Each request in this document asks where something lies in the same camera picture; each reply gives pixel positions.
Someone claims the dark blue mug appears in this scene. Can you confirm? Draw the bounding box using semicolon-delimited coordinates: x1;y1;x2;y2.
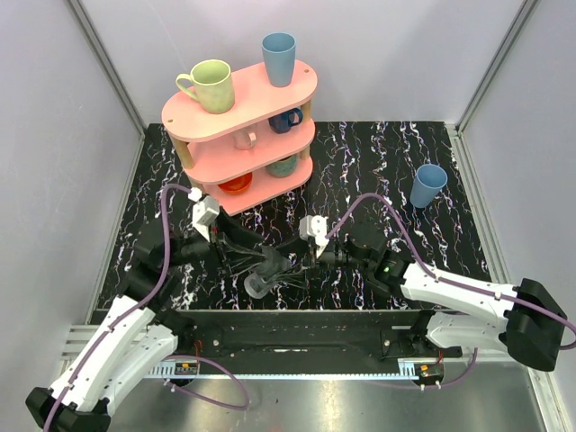
268;108;303;134

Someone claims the blue tumbler on shelf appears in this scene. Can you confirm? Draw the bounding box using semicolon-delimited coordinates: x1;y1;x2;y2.
261;32;296;87

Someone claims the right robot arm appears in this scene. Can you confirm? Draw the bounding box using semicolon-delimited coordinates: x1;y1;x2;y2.
301;216;567;372

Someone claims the orange bowl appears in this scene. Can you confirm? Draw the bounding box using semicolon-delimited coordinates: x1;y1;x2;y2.
218;172;253;195

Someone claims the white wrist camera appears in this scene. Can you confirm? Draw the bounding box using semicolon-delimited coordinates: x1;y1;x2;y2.
188;187;220;242
299;215;329;258

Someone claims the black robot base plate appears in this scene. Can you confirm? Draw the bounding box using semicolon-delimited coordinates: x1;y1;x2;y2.
153;310;462;360

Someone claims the teal speckled cup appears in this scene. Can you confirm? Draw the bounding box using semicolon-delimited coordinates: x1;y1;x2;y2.
265;154;298;178

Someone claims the pink three-tier shelf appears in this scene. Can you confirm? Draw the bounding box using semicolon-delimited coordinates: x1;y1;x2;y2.
161;60;318;215

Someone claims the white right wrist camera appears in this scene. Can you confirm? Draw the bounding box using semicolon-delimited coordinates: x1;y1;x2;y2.
299;215;329;258

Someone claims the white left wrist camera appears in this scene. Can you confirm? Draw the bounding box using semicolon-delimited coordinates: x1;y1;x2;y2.
188;187;220;242

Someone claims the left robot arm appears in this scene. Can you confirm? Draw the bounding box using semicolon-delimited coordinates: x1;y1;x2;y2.
25;215;263;431

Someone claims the pink mug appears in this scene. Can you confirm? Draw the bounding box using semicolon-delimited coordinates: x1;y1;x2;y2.
233;128;257;150

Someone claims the blue tumbler on table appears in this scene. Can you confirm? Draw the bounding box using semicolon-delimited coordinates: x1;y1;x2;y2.
409;164;448;209

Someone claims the green mug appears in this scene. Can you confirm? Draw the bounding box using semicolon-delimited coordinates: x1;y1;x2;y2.
175;59;235;114

